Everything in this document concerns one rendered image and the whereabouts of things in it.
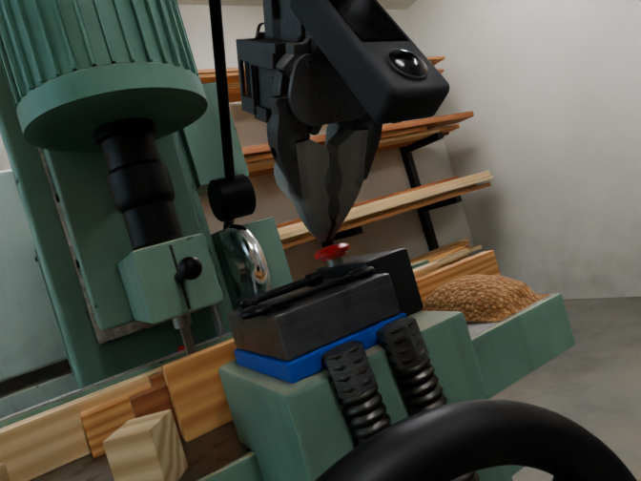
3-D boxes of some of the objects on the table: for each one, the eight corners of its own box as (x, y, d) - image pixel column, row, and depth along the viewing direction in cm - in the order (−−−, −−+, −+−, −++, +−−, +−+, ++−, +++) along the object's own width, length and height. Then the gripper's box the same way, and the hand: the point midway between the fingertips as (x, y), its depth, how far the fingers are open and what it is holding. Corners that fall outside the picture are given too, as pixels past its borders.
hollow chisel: (190, 361, 48) (175, 313, 48) (188, 360, 49) (174, 313, 49) (198, 357, 48) (184, 310, 48) (196, 356, 49) (182, 310, 49)
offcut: (189, 466, 35) (171, 407, 35) (169, 494, 31) (149, 429, 31) (145, 477, 35) (128, 419, 35) (121, 506, 32) (101, 442, 32)
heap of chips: (498, 322, 47) (487, 286, 47) (409, 319, 60) (402, 290, 60) (551, 294, 52) (542, 261, 52) (459, 296, 64) (451, 270, 64)
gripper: (324, -55, 36) (327, 203, 46) (212, -61, 32) (241, 226, 41) (401, -69, 30) (384, 236, 39) (273, -77, 25) (290, 267, 35)
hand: (330, 229), depth 38 cm, fingers closed
